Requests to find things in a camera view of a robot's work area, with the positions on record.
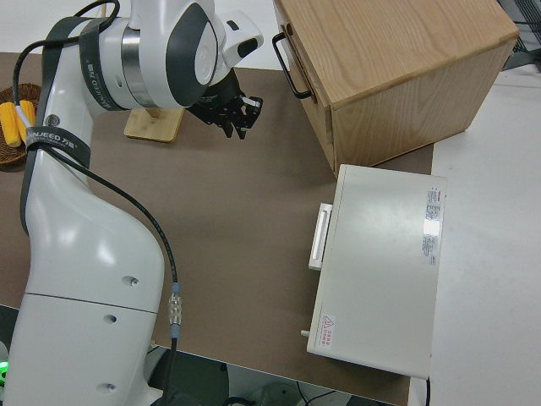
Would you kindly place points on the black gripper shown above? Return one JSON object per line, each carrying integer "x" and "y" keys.
{"x": 215, "y": 101}

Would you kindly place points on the light wooden drawer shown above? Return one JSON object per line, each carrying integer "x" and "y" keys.
{"x": 301, "y": 63}

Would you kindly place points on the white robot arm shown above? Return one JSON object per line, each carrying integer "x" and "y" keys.
{"x": 84, "y": 254}

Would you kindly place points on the wooden block stand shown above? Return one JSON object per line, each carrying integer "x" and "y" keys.
{"x": 148, "y": 129}

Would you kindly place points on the wooden cabinet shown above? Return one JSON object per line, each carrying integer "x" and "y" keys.
{"x": 401, "y": 51}

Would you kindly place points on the white toaster oven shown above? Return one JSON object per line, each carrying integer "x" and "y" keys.
{"x": 380, "y": 275}

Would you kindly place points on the yellow corn cob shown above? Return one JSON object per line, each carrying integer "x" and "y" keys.
{"x": 9, "y": 124}
{"x": 27, "y": 111}

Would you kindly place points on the brown wicker basket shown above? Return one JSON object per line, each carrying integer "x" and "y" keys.
{"x": 8, "y": 158}

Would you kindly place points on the black background equipment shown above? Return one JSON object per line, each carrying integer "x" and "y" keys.
{"x": 528, "y": 51}

